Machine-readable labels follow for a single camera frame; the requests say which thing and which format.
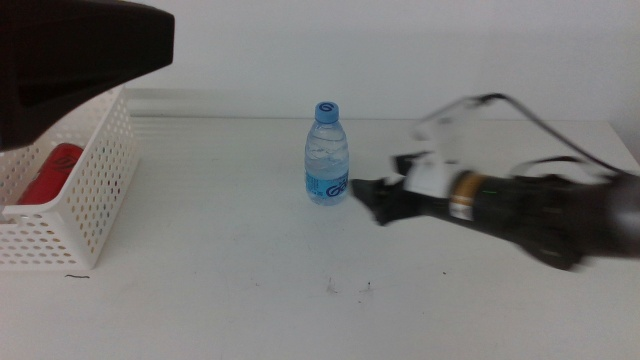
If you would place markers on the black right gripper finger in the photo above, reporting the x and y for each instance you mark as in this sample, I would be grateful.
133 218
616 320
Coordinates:
407 162
377 200

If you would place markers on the clear water bottle blue cap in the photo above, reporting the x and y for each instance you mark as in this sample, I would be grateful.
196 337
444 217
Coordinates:
327 160

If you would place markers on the red cola can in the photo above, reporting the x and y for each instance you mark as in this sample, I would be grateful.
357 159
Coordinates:
50 177

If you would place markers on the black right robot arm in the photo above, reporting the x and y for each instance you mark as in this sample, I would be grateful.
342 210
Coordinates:
540 210

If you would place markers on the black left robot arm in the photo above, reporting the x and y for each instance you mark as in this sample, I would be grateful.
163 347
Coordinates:
75 55

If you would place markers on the white perforated plastic basket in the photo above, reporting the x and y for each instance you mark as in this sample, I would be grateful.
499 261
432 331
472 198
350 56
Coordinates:
100 180

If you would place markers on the small black thread scrap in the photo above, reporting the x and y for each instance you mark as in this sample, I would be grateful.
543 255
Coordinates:
77 276

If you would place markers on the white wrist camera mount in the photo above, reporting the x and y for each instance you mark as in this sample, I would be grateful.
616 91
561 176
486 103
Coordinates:
450 135

